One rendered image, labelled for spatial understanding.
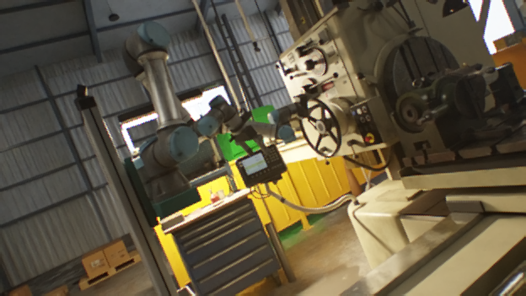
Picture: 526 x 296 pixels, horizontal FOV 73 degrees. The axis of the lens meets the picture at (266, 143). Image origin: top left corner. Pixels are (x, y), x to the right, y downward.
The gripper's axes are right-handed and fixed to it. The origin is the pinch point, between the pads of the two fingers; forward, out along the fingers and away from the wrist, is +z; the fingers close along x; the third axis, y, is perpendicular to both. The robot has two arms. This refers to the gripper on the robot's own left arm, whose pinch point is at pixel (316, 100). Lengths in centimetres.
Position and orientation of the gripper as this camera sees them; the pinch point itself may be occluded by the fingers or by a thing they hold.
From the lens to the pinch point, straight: 203.5
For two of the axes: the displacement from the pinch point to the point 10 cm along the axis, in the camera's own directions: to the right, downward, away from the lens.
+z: 8.3, -3.6, 4.2
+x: 1.3, 8.7, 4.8
